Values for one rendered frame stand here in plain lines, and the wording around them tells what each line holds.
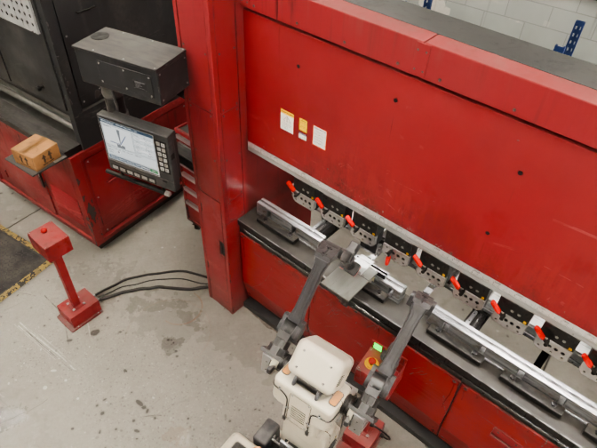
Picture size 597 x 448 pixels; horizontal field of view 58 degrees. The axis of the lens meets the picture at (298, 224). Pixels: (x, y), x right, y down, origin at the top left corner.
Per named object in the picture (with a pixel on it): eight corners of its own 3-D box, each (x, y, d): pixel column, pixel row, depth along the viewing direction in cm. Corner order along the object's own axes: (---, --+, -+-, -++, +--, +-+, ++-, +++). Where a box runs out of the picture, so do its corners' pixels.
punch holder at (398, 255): (381, 253, 271) (386, 229, 259) (390, 244, 276) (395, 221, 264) (406, 268, 264) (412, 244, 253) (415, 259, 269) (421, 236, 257)
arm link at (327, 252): (314, 241, 215) (337, 253, 213) (325, 236, 228) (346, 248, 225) (273, 333, 227) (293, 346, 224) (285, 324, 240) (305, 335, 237)
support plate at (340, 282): (321, 284, 279) (321, 282, 278) (351, 256, 294) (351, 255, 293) (348, 301, 271) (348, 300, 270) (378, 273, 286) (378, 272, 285)
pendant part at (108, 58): (107, 181, 316) (68, 44, 257) (133, 159, 332) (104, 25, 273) (178, 208, 301) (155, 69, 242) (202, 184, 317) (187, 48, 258)
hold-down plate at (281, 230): (256, 221, 328) (256, 218, 326) (262, 217, 331) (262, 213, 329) (292, 245, 314) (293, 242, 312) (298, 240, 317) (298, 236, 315)
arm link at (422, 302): (415, 286, 211) (438, 299, 208) (414, 288, 224) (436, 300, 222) (361, 387, 208) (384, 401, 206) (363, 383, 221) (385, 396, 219)
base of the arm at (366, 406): (346, 406, 207) (372, 424, 202) (355, 388, 207) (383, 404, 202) (351, 404, 214) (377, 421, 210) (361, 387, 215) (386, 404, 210)
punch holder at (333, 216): (320, 216, 289) (322, 193, 278) (330, 209, 294) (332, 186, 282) (342, 229, 282) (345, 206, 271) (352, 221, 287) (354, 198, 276)
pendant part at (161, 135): (109, 168, 302) (95, 114, 277) (123, 157, 310) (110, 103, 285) (175, 193, 289) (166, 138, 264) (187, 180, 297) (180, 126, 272)
